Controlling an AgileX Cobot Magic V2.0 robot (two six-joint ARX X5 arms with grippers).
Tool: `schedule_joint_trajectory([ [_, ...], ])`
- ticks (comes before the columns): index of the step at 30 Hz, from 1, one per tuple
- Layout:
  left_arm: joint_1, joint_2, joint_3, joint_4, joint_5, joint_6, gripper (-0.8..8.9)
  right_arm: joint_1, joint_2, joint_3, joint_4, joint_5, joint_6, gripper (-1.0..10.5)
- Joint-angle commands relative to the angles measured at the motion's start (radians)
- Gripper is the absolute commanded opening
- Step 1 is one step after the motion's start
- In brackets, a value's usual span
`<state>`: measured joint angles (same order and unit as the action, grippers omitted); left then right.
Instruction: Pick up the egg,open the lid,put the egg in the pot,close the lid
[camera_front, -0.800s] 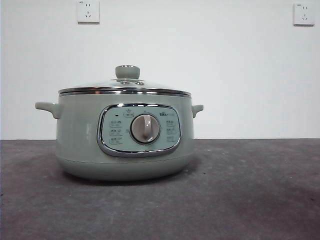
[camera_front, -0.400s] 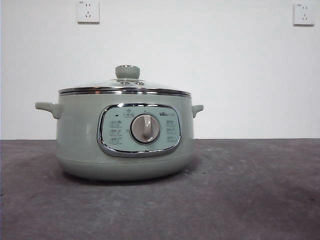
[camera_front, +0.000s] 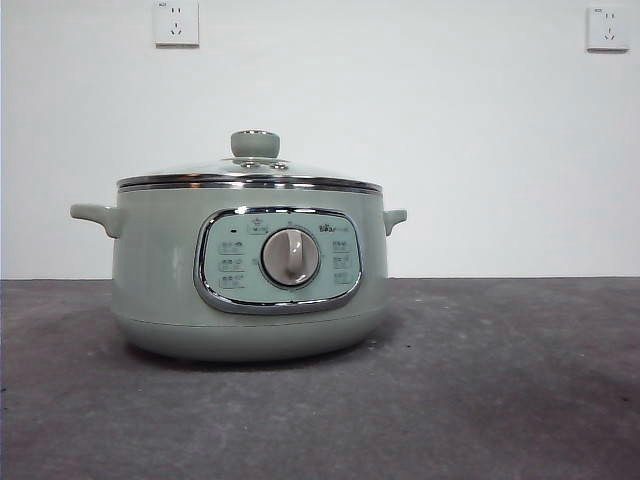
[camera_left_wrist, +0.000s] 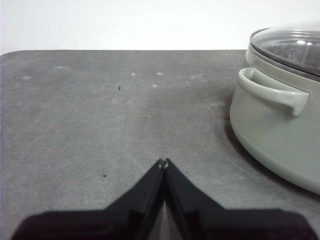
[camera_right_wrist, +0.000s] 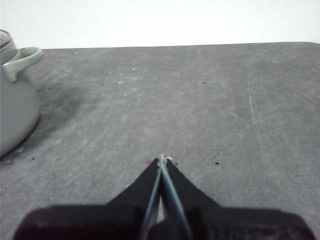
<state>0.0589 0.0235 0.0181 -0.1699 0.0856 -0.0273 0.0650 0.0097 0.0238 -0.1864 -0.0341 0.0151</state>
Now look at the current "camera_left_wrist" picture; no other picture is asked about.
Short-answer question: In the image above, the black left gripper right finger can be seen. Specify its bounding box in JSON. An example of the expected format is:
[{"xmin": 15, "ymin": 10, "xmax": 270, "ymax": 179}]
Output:
[{"xmin": 163, "ymin": 157, "xmax": 320, "ymax": 240}]

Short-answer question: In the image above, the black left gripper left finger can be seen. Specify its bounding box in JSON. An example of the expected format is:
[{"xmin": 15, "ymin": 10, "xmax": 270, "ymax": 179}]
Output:
[{"xmin": 11, "ymin": 157, "xmax": 167, "ymax": 240}]

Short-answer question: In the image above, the glass lid with green knob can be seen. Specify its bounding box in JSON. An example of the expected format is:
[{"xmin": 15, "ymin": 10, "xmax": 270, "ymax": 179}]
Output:
[{"xmin": 249, "ymin": 21, "xmax": 320, "ymax": 83}]

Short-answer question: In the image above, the sage green electric cooking pot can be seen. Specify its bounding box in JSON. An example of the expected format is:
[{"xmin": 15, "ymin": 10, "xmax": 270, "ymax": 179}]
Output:
[{"xmin": 229, "ymin": 37, "xmax": 320, "ymax": 196}]

